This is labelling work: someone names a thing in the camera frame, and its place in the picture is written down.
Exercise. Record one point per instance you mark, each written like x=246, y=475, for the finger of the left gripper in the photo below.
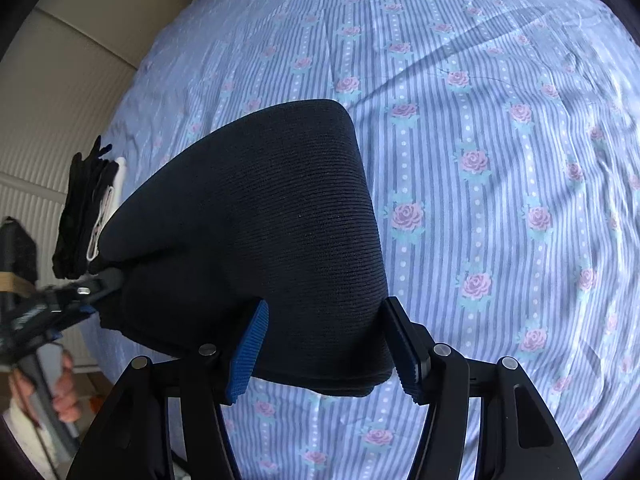
x=63, y=318
x=90, y=288

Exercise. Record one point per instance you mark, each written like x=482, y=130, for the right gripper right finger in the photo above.
x=519, y=438

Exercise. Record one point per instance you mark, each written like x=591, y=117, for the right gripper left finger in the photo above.
x=129, y=438

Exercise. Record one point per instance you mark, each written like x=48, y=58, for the black knit pants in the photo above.
x=271, y=208

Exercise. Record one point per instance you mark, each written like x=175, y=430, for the left human hand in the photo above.
x=65, y=400

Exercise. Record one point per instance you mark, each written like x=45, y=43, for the black folded clothes stack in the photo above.
x=88, y=180

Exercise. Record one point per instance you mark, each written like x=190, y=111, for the blue floral striped bedsheet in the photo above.
x=501, y=145

